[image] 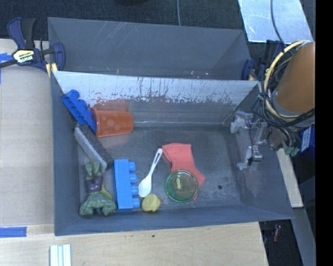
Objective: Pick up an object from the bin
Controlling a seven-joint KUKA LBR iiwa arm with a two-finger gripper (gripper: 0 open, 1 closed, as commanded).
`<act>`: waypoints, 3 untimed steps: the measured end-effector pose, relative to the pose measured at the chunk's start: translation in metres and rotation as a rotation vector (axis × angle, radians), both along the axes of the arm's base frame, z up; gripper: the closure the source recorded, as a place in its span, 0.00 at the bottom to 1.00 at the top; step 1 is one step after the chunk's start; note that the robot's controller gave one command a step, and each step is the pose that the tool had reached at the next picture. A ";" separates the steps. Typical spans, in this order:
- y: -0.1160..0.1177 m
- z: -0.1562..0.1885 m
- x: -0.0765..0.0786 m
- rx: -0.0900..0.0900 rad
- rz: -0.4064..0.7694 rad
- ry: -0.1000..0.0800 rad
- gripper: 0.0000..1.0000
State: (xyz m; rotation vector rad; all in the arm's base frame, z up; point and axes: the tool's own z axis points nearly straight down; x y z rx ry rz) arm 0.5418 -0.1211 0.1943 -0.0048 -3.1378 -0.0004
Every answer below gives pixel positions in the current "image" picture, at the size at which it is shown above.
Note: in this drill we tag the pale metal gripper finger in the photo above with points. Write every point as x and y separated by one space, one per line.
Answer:
254 155
240 122

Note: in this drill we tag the grey metal bin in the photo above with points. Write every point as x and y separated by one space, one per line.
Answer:
205 148

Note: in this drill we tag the orange-red cloth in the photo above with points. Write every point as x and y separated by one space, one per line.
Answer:
180 155

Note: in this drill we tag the white plastic spoon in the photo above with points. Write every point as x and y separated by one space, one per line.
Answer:
145 186

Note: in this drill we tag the yellow rubber duck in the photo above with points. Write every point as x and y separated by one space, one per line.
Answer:
150 203

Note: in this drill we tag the orange plastic cup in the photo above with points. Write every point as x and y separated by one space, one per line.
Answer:
113 123

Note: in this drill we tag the light blue toy brick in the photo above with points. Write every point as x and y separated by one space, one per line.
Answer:
123 184

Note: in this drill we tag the grey and white sponge block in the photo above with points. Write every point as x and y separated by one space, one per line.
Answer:
95 147

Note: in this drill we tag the dark blue toy brick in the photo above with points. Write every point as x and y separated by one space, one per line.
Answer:
79 108

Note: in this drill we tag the green toy figure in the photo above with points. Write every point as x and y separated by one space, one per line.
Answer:
95 201

